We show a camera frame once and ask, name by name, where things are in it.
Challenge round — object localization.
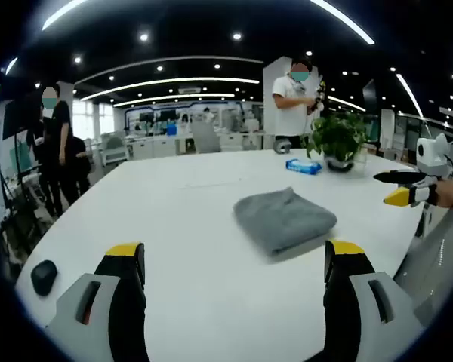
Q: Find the black computer mouse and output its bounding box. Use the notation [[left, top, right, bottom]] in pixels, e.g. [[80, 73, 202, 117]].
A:
[[30, 259, 58, 297]]

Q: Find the blue wipes packet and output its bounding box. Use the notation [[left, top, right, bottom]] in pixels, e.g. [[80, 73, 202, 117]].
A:
[[285, 158, 323, 176]]

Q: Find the white plant pot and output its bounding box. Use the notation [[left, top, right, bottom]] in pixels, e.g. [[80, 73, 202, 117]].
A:
[[323, 153, 356, 173]]

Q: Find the grey mesh chair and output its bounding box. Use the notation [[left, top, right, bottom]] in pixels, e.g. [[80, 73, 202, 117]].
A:
[[393, 205, 453, 328]]

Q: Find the grey office chair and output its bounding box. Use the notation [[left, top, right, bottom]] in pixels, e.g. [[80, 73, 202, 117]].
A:
[[190, 121, 223, 154]]

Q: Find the grey towel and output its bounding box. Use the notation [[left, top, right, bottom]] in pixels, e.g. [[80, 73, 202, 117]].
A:
[[233, 186, 338, 258]]

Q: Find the white office chair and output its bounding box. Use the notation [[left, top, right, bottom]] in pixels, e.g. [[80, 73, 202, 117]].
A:
[[99, 133, 131, 167]]

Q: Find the green leafy plant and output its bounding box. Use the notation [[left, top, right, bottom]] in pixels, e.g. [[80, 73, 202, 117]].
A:
[[305, 112, 371, 164]]

